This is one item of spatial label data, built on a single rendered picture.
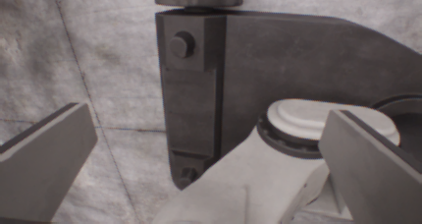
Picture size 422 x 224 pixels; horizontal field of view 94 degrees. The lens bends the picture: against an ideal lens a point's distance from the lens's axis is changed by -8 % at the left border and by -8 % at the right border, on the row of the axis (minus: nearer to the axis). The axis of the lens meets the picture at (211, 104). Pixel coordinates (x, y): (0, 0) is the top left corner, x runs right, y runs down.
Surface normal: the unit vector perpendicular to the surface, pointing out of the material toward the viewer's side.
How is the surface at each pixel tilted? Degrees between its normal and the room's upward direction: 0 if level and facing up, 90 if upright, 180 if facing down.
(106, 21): 0
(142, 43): 0
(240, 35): 0
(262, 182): 90
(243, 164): 90
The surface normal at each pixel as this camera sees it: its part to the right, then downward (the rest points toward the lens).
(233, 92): -0.22, 0.47
